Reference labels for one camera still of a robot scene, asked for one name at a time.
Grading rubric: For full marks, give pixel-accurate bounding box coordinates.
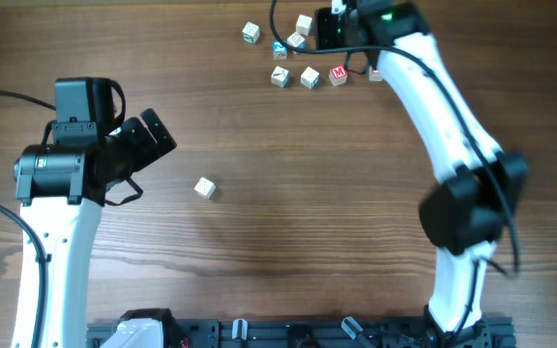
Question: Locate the wooden block tower base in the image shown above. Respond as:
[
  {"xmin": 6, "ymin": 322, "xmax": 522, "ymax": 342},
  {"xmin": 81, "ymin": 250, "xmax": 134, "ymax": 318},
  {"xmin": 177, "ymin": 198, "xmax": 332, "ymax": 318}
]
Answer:
[{"xmin": 194, "ymin": 177, "xmax": 216, "ymax": 199}]

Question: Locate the red M wooden block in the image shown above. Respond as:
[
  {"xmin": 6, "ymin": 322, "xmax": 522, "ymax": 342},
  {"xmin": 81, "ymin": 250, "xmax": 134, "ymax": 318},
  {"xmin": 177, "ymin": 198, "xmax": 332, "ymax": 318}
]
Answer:
[{"xmin": 329, "ymin": 65, "xmax": 348, "ymax": 86}]

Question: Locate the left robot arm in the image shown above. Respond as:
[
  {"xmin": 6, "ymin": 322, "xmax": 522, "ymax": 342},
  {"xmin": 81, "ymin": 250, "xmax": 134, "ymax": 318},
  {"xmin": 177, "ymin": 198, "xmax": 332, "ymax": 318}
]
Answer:
[{"xmin": 12, "ymin": 77, "xmax": 177, "ymax": 347}]

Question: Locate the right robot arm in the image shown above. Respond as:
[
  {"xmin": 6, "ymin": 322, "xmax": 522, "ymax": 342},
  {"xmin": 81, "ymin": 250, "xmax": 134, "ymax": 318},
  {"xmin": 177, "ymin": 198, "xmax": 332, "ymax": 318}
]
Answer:
[{"xmin": 314, "ymin": 1, "xmax": 527, "ymax": 347}]

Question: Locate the slash wooden block blue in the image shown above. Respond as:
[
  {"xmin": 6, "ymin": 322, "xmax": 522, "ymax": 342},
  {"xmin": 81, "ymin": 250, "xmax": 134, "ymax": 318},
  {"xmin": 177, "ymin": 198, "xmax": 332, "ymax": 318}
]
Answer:
[{"xmin": 271, "ymin": 66, "xmax": 290, "ymax": 88}]

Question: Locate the green edged wooden block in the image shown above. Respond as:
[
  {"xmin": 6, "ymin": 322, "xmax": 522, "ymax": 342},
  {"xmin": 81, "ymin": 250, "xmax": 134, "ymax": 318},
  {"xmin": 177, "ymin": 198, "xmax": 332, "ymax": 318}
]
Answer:
[{"xmin": 242, "ymin": 22, "xmax": 261, "ymax": 44}]

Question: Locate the blue number two block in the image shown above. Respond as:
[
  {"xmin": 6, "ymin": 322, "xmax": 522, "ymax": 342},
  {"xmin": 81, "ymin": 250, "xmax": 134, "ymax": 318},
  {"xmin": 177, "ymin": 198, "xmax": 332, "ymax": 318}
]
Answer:
[{"xmin": 273, "ymin": 41, "xmax": 288, "ymax": 60}]

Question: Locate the wooden block blue side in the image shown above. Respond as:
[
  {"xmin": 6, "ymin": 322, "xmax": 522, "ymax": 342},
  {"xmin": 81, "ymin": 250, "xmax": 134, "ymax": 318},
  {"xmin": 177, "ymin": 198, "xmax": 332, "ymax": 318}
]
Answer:
[{"xmin": 300, "ymin": 67, "xmax": 320, "ymax": 90}]

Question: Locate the snail wooden block blue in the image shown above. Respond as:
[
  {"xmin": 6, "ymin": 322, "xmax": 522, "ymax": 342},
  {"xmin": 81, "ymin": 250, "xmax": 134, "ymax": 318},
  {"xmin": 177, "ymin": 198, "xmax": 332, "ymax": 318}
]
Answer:
[{"xmin": 286, "ymin": 32, "xmax": 306, "ymax": 49}]

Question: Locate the plain top wooden block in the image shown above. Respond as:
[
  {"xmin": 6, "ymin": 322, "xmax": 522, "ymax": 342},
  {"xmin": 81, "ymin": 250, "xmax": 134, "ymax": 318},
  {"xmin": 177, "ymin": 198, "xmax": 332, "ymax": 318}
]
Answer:
[{"xmin": 296, "ymin": 14, "xmax": 313, "ymax": 36}]

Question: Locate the red A wooden block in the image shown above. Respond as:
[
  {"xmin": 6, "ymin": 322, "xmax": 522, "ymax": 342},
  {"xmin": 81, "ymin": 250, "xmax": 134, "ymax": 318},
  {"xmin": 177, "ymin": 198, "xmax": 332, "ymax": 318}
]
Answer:
[{"xmin": 368, "ymin": 67, "xmax": 384, "ymax": 81}]

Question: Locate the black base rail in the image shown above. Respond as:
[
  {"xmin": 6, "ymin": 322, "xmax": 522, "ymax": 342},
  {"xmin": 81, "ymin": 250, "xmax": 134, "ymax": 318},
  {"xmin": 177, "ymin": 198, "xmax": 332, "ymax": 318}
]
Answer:
[{"xmin": 86, "ymin": 316, "xmax": 517, "ymax": 348}]

